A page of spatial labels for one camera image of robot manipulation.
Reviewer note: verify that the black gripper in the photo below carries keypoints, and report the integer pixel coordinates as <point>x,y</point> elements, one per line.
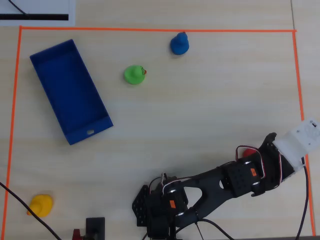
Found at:
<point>268,144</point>

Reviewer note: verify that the red rubber duck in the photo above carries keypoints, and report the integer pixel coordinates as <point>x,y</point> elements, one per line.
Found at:
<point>249,153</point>

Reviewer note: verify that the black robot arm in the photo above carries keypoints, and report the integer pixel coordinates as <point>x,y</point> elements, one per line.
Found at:
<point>212,190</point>

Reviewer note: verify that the blue rubber duck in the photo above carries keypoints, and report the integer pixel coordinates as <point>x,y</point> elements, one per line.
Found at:
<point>179,44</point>

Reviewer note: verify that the green rubber duck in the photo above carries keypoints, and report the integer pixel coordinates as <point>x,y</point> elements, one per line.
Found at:
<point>133,74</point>

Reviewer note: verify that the blue rectangular box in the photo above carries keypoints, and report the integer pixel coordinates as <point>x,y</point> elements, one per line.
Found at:
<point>70,92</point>

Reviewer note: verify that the yellow rubber duck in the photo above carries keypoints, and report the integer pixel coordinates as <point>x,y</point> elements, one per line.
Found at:
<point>41,205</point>

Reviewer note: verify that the orange tape strip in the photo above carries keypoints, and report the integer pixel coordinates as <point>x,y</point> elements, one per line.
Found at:
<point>298,75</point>
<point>12,112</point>
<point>150,29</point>

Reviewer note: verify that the black table clamp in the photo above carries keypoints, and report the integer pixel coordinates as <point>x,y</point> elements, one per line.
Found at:
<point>95,227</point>

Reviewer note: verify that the black bar on paper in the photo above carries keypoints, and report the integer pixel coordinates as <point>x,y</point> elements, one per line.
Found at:
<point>45,17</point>

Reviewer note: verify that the white paper sheet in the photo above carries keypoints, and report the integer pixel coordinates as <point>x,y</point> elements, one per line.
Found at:
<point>37,7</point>

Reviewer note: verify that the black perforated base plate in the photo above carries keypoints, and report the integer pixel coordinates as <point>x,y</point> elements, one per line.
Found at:
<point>140,207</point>

